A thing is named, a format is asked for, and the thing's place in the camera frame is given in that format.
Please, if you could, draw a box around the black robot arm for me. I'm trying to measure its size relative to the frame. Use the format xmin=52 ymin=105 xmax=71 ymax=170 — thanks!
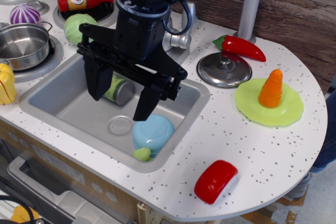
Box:
xmin=78 ymin=0 xmax=192 ymax=121

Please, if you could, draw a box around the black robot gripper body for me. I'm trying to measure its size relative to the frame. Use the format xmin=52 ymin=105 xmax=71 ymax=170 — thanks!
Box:
xmin=78 ymin=13 xmax=187 ymax=100

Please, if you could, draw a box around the light green plastic plate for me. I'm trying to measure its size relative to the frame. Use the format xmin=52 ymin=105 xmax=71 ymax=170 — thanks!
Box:
xmin=234 ymin=78 xmax=304 ymax=126

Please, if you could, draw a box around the light blue plastic bowl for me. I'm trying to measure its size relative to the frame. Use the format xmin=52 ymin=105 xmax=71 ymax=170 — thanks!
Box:
xmin=132 ymin=114 xmax=175 ymax=157

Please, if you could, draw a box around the back right stove burner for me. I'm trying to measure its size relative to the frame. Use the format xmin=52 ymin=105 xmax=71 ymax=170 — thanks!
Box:
xmin=53 ymin=2 xmax=118 ymax=29

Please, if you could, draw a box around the yellow object at bottom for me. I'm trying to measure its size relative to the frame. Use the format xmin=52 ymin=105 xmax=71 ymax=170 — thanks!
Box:
xmin=10 ymin=206 xmax=30 ymax=223

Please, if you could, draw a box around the green labelled toy can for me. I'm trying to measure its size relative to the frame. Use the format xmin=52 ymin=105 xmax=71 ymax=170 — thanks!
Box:
xmin=103 ymin=75 xmax=133 ymax=105

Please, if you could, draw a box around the black cable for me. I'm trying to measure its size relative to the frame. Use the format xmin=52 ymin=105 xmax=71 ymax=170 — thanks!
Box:
xmin=0 ymin=195 xmax=40 ymax=224

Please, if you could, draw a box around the front stove burner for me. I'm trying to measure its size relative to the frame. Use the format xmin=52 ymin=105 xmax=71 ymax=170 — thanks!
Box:
xmin=14 ymin=36 xmax=64 ymax=83

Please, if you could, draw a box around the green toy cabbage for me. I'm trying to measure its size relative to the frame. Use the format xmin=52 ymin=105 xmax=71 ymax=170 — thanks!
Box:
xmin=64 ymin=14 xmax=98 ymax=45

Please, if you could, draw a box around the grey toy sink basin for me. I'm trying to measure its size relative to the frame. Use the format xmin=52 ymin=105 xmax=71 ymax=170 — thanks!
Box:
xmin=19 ymin=54 xmax=210 ymax=172

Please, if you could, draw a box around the red toy ketchup bottle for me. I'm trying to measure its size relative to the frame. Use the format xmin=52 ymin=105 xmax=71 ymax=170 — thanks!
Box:
xmin=57 ymin=0 xmax=114 ymax=12

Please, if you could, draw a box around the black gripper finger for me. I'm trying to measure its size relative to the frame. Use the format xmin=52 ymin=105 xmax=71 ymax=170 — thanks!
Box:
xmin=133 ymin=87 xmax=162 ymax=121
xmin=85 ymin=58 xmax=113 ymax=101

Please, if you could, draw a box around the orange toy carrot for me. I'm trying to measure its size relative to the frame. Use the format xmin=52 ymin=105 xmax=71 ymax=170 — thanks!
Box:
xmin=258 ymin=69 xmax=283 ymax=108

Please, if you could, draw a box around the grey vertical pole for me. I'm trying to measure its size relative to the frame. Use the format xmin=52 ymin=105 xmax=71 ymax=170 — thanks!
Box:
xmin=234 ymin=0 xmax=260 ymax=44

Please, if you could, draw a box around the red toy chili pepper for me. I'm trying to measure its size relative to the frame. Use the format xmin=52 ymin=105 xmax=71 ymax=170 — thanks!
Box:
xmin=213 ymin=35 xmax=266 ymax=62

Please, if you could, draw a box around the silver toy faucet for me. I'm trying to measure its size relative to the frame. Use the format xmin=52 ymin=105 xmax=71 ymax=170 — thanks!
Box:
xmin=162 ymin=2 xmax=196 ymax=65

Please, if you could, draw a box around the oven door handle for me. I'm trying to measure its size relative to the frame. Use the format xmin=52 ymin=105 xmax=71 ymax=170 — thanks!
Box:
xmin=7 ymin=156 xmax=88 ymax=220

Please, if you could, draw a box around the yellow toy bell pepper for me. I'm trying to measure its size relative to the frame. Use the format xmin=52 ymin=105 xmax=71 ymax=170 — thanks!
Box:
xmin=1 ymin=63 xmax=17 ymax=104

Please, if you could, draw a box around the silver pot lid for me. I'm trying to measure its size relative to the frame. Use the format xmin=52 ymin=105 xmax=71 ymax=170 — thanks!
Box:
xmin=196 ymin=52 xmax=252 ymax=89

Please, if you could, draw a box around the small green toy vegetable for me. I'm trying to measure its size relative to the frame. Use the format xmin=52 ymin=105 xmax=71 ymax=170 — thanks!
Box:
xmin=132 ymin=147 xmax=151 ymax=162

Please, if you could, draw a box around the purple toy onion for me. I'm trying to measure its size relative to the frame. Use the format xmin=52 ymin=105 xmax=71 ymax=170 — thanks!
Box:
xmin=9 ymin=4 xmax=40 ymax=25

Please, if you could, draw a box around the red and white toy cheese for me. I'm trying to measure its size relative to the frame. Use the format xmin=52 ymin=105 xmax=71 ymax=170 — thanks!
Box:
xmin=194 ymin=160 xmax=238 ymax=205

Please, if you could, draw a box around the silver metal pot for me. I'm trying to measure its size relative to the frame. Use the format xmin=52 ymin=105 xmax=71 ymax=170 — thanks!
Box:
xmin=1 ymin=22 xmax=52 ymax=71

